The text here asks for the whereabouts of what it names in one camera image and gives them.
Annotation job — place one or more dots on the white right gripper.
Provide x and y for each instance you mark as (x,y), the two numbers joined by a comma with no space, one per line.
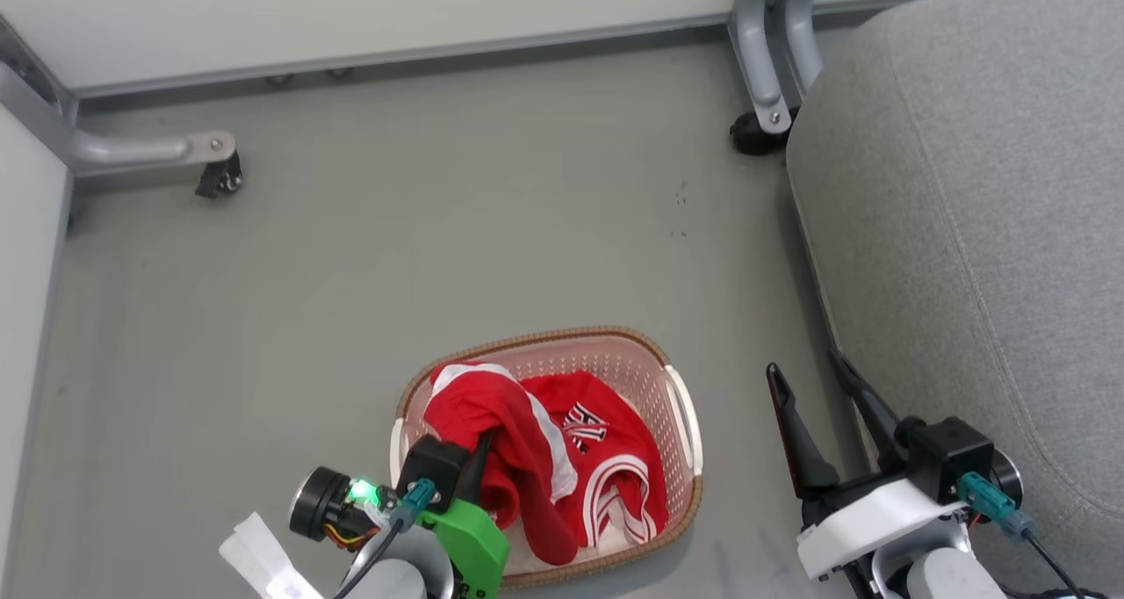
(869,516)

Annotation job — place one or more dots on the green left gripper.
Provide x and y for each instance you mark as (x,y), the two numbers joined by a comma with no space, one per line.
(474,542)

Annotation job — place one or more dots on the pink plastic laundry basket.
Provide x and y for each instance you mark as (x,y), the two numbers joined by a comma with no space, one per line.
(645,379)

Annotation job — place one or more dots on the small black caster wheel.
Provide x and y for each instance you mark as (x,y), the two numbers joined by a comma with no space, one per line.
(219,177)

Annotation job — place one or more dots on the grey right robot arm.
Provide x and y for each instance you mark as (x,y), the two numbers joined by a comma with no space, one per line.
(948,579)

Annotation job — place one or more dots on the large black caster wheel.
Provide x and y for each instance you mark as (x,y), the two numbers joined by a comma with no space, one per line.
(753,133)

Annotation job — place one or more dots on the red white sports jersey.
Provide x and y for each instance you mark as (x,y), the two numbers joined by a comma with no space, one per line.
(606,467)

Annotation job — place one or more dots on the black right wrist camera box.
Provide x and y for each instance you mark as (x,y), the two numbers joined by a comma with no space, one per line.
(948,454)

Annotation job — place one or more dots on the white paper label tag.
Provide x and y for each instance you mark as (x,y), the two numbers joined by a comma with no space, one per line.
(259,555)

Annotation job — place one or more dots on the grey fabric sofa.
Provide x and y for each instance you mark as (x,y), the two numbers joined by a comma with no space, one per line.
(966,230)

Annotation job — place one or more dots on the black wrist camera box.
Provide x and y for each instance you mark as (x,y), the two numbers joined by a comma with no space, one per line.
(435,463)
(948,454)

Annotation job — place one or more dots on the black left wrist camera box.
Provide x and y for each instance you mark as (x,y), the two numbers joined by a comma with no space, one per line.
(435,463)

